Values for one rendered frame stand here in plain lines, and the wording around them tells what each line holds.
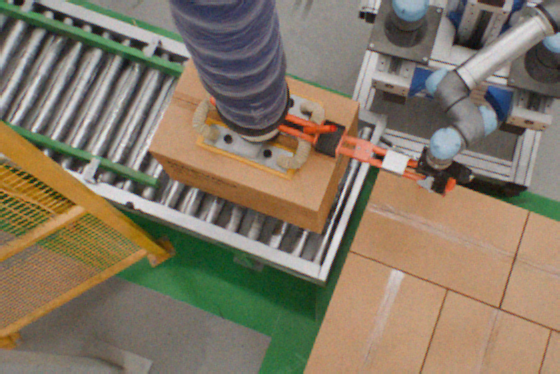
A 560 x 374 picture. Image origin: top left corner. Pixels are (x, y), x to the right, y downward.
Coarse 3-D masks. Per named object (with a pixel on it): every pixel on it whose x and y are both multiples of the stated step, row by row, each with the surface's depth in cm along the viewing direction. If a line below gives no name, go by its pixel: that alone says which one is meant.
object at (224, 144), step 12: (228, 132) 251; (204, 144) 251; (216, 144) 250; (228, 144) 250; (264, 144) 250; (276, 144) 251; (228, 156) 250; (240, 156) 249; (264, 156) 248; (276, 156) 249; (264, 168) 248; (276, 168) 248; (288, 168) 248
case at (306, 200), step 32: (192, 64) 261; (192, 96) 258; (320, 96) 257; (160, 128) 255; (192, 128) 254; (352, 128) 262; (160, 160) 262; (192, 160) 251; (224, 160) 251; (320, 160) 251; (224, 192) 275; (256, 192) 253; (288, 192) 248; (320, 192) 248; (320, 224) 270
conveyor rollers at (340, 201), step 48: (48, 48) 323; (96, 48) 322; (144, 48) 322; (0, 96) 316; (48, 96) 316; (96, 96) 316; (144, 96) 315; (96, 144) 310; (144, 144) 310; (144, 192) 304; (192, 192) 304
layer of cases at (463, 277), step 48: (384, 192) 303; (432, 192) 303; (384, 240) 297; (432, 240) 297; (480, 240) 297; (528, 240) 297; (336, 288) 292; (384, 288) 292; (432, 288) 292; (480, 288) 291; (528, 288) 291; (336, 336) 287; (384, 336) 287; (432, 336) 288; (480, 336) 286; (528, 336) 286
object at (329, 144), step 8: (328, 120) 238; (344, 128) 238; (320, 136) 238; (328, 136) 238; (336, 136) 238; (344, 136) 236; (320, 144) 237; (328, 144) 237; (336, 144) 237; (320, 152) 239; (328, 152) 236; (336, 152) 236
